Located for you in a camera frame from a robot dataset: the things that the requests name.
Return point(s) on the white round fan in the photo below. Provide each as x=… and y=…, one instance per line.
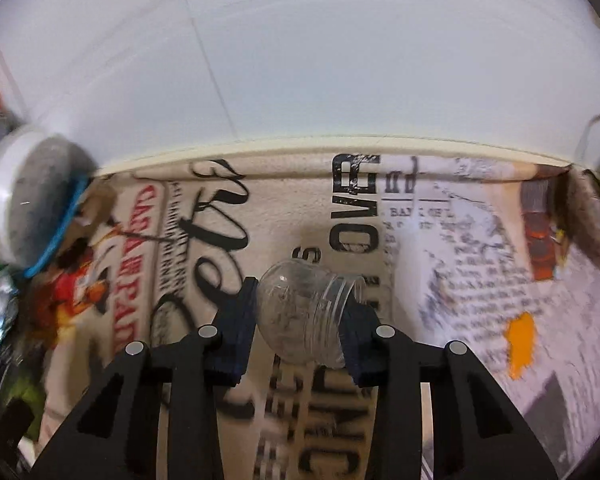
x=39, y=177

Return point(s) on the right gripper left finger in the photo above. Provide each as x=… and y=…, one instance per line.
x=112, y=432

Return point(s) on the printed newspaper table cover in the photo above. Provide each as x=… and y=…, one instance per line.
x=449, y=249

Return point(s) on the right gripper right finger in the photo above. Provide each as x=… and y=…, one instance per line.
x=478, y=432

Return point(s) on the clear round plastic bottle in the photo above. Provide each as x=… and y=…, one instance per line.
x=299, y=310

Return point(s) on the small orange peel piece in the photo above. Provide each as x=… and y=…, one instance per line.
x=520, y=337

